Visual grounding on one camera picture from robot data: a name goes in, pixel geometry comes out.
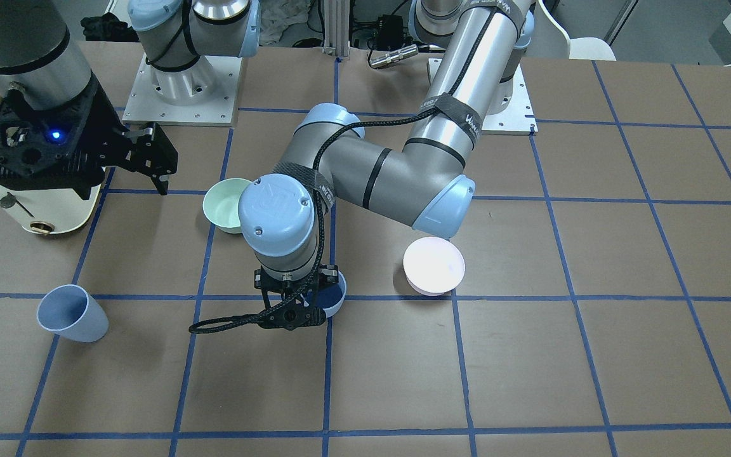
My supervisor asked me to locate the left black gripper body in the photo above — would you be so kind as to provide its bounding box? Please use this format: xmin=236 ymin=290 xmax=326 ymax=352
xmin=253 ymin=264 xmax=339 ymax=329

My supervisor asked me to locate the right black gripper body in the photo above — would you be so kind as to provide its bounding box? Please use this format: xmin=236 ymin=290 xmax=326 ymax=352
xmin=0 ymin=76 xmax=179 ymax=196

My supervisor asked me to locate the blue cup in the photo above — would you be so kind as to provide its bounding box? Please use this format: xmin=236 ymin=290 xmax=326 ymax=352
xmin=37 ymin=284 xmax=109 ymax=343
xmin=301 ymin=271 xmax=347 ymax=318

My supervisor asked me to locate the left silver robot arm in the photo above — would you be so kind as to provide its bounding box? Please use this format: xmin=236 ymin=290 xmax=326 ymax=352
xmin=190 ymin=1 xmax=534 ymax=333

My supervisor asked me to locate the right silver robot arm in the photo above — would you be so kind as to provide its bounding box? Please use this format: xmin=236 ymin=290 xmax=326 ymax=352
xmin=0 ymin=1 xmax=260 ymax=199

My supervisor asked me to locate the green bowl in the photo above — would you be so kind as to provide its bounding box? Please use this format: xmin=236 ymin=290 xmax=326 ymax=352
xmin=201 ymin=178 xmax=251 ymax=234

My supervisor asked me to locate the cream toaster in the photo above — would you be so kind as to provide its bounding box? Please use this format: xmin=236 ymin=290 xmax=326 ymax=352
xmin=0 ymin=184 xmax=102 ymax=235

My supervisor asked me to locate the pink bowl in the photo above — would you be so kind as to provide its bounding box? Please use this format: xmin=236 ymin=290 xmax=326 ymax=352
xmin=402 ymin=237 xmax=465 ymax=296

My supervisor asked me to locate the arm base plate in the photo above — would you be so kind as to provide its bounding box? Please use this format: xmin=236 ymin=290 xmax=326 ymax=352
xmin=482 ymin=66 xmax=537 ymax=135
xmin=122 ymin=56 xmax=244 ymax=127

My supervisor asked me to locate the aluminium frame post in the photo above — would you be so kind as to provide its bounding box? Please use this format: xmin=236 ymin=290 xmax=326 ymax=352
xmin=321 ymin=0 xmax=352 ymax=61

